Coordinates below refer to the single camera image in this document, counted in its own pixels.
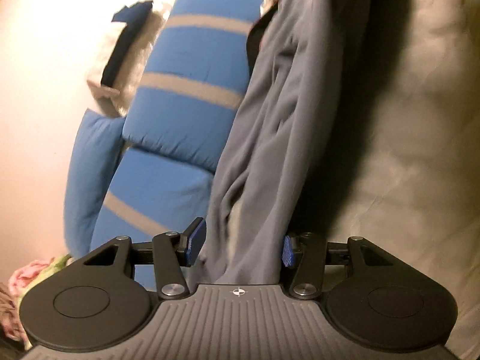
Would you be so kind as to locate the pink cloth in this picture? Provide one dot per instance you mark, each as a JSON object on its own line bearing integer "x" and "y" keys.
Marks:
{"x": 28, "y": 277}

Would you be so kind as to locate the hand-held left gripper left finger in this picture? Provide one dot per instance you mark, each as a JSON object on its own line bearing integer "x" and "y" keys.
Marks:
{"x": 197, "y": 240}

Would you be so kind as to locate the plain blue pillow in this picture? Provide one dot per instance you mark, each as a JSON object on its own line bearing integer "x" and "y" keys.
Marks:
{"x": 93, "y": 165}

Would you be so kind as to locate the dark blue cloth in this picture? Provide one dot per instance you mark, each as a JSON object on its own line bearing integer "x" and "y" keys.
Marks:
{"x": 133, "y": 11}

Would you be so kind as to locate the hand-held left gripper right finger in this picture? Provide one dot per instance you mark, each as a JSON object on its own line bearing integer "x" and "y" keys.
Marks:
{"x": 288, "y": 249}

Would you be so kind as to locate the green cloth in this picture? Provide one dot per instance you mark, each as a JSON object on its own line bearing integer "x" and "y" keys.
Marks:
{"x": 62, "y": 262}

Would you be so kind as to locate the grey quilted bedspread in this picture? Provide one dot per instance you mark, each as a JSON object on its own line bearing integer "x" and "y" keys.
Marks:
{"x": 412, "y": 157}

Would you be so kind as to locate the grey-blue pants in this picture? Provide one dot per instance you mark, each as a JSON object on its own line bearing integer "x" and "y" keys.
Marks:
{"x": 281, "y": 120}

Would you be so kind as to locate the black shoulder bag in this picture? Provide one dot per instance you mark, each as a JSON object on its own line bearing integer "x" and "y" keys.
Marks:
{"x": 253, "y": 41}

